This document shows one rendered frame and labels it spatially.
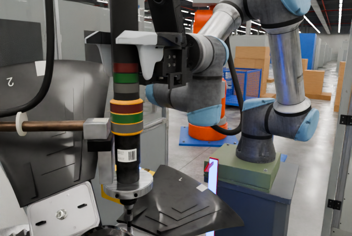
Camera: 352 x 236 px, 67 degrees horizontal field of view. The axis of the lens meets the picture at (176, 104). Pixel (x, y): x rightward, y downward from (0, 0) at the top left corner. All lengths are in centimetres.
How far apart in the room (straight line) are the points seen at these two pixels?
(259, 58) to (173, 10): 787
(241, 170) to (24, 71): 74
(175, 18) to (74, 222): 32
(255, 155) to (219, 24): 50
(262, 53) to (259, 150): 729
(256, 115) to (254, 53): 734
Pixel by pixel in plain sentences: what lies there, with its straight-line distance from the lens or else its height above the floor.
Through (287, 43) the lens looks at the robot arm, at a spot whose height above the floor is 149.
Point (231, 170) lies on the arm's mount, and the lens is 99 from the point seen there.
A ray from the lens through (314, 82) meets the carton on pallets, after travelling 952.
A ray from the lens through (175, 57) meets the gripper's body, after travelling 42.
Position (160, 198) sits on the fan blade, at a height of 118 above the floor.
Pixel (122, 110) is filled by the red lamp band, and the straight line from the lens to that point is 34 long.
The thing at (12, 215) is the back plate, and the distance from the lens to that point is 63.
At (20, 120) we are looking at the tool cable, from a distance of 39.
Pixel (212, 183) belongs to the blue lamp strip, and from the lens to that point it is 74.
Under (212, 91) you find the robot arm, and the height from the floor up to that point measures 138.
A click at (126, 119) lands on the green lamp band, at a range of 34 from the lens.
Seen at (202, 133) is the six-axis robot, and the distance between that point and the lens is 428.
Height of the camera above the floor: 147
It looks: 12 degrees down
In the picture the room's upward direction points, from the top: 1 degrees clockwise
